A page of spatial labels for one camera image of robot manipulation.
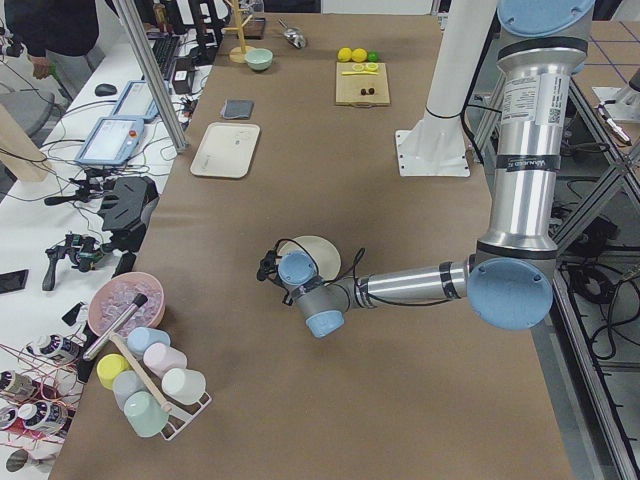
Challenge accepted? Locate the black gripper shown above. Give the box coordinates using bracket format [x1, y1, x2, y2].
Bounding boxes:
[256, 240, 287, 291]

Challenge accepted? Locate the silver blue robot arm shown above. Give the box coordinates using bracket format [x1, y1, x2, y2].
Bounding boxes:
[257, 1, 594, 338]

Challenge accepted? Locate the cream rabbit tray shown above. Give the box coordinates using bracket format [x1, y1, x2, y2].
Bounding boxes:
[190, 122, 260, 179]

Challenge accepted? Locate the metal scoop black tip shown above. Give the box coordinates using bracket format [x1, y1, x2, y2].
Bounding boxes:
[82, 293, 148, 361]

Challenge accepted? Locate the pink cup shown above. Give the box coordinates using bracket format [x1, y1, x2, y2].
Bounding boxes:
[143, 342, 187, 378]

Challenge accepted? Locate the white cup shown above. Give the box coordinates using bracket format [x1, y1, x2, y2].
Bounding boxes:
[161, 368, 206, 405]

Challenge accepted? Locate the blue cup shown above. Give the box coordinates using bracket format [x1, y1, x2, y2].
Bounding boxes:
[126, 327, 171, 359]

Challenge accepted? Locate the black stand device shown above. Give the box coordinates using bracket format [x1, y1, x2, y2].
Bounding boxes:
[98, 176, 159, 252]

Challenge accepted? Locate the grey folded cloth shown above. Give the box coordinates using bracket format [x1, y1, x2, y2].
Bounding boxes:
[220, 99, 254, 120]

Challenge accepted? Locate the grey cup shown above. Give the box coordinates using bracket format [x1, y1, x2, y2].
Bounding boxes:
[112, 370, 147, 411]

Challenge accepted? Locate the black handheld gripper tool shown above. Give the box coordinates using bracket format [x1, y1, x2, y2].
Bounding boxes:
[42, 233, 114, 291]

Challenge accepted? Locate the yellow cup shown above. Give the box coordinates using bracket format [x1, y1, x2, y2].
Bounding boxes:
[97, 353, 131, 390]

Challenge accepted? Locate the mint green cup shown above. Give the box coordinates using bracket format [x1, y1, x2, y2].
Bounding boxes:
[123, 391, 169, 438]

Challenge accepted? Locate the blue teach pendant near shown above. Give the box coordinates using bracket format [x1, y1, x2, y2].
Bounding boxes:
[75, 116, 145, 167]

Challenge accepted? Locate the blue teach pendant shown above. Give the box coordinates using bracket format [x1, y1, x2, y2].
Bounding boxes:
[111, 80, 159, 122]
[75, 116, 145, 167]

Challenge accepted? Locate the bamboo cutting board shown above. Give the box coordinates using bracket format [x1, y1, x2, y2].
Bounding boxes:
[335, 62, 391, 106]

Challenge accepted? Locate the mint green bowl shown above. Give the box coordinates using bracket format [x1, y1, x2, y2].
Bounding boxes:
[244, 48, 274, 72]

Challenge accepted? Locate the blue teach pendant far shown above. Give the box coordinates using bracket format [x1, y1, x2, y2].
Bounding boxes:
[111, 80, 159, 122]

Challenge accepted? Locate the yellow plastic knife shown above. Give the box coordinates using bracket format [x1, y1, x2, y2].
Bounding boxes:
[340, 70, 379, 76]

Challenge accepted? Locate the wooden mug tree stand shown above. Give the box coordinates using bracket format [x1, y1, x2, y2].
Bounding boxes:
[223, 0, 255, 63]

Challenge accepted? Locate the yellow lemon outer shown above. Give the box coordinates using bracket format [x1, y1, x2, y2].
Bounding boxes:
[337, 47, 352, 63]

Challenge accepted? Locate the metal ice scoop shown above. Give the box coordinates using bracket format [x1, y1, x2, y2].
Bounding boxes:
[278, 18, 307, 49]

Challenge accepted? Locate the yellow lemon near lime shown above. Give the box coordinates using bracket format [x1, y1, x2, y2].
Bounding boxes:
[351, 48, 368, 63]

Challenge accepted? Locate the black computer mouse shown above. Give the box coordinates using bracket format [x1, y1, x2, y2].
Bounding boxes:
[94, 83, 118, 97]

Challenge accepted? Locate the black keyboard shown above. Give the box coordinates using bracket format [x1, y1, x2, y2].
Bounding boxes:
[151, 36, 181, 81]

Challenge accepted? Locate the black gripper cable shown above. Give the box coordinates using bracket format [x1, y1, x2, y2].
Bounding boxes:
[273, 237, 451, 308]

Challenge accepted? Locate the white wire cup rack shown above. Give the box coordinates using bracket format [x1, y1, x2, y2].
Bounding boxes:
[109, 333, 213, 442]

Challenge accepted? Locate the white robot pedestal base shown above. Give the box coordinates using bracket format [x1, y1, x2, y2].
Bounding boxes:
[396, 0, 498, 177]

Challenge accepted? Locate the aluminium frame post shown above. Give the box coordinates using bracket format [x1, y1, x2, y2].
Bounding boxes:
[114, 0, 187, 154]

